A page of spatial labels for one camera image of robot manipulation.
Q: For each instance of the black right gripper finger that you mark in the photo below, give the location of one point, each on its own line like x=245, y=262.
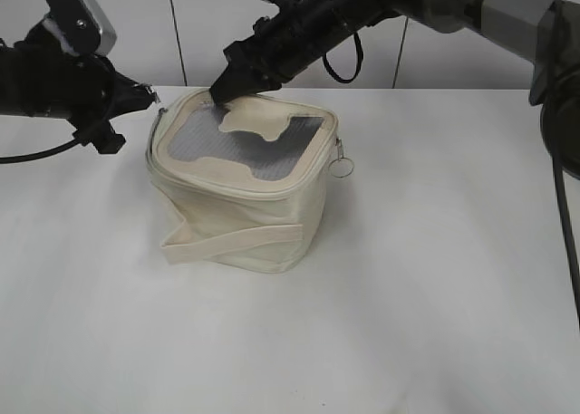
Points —
x=239, y=81

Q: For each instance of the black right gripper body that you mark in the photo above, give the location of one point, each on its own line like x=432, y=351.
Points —
x=282, y=47

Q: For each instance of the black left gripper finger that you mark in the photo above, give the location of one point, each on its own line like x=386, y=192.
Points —
x=129, y=96

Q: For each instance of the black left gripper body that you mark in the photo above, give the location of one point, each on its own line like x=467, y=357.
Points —
x=52, y=83

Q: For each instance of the cream canvas zipper bag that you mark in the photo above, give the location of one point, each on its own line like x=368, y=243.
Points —
x=244, y=183

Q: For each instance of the metal ring zipper pull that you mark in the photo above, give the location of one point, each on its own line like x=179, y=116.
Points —
x=341, y=166

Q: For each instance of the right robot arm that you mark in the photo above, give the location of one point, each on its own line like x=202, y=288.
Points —
x=542, y=32

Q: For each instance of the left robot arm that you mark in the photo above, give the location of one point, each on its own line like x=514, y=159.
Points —
x=9, y=105

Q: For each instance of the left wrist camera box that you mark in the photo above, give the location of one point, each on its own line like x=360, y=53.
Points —
x=80, y=27

